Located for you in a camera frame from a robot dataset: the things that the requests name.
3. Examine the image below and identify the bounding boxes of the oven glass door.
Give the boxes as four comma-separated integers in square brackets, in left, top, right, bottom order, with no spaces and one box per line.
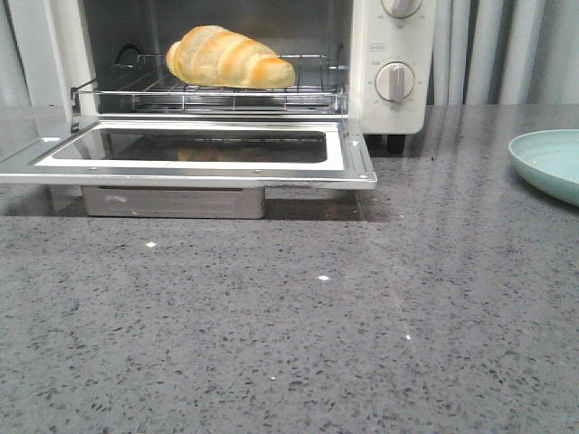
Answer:
[1,115,377,190]

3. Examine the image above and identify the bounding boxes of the golden croissant bread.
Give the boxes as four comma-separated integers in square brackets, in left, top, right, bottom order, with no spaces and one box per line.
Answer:
[166,25,296,90]

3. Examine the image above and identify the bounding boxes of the lower oven knob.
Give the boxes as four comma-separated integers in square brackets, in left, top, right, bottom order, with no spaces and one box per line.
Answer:
[375,62,414,103]

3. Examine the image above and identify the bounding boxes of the oven knob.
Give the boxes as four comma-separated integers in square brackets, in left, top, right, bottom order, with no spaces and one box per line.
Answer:
[375,62,414,103]
[381,0,422,19]

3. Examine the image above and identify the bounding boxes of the white Toshiba toaster oven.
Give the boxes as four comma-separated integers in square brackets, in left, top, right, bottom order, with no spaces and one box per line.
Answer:
[41,1,436,154]

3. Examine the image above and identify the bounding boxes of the upper oven knob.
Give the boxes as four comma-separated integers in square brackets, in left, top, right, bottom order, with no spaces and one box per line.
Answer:
[381,0,422,19]

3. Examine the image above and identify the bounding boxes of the light green plate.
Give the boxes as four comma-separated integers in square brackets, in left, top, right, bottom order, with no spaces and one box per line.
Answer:
[508,129,578,206]

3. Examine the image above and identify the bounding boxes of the metal wire oven rack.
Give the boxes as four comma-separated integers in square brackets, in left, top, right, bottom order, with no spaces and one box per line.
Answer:
[71,54,348,118]

